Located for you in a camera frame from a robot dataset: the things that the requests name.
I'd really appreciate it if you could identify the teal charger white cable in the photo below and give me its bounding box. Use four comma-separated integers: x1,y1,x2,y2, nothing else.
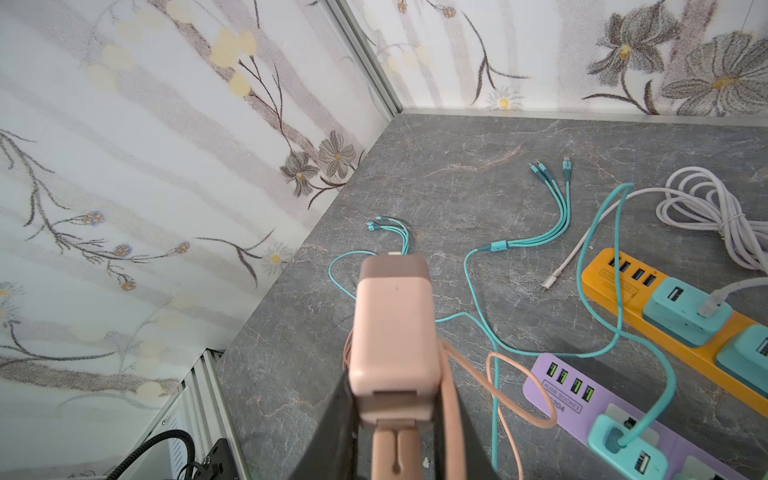
539,166,768,349

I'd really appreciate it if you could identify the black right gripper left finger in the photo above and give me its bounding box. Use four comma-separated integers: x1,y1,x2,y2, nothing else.
289,373,360,480

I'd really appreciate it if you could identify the orange power strip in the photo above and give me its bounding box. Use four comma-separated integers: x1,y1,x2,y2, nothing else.
581,248,767,415

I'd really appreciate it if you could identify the pink charger plug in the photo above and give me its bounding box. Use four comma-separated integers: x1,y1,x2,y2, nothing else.
341,253,559,480

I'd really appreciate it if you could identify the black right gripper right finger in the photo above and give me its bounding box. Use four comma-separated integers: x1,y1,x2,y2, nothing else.
433,359,498,479

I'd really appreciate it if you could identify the green charger plug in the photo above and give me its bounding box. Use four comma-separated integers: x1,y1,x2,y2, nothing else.
673,456,726,480

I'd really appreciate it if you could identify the teal charger plug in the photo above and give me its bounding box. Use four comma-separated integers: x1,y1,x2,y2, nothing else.
326,182,637,475

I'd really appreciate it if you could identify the black corrugated cable conduit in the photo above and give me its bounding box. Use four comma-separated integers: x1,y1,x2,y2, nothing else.
104,428,199,480

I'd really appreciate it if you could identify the purple power strip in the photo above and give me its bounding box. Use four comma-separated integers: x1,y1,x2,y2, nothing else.
524,354,743,479

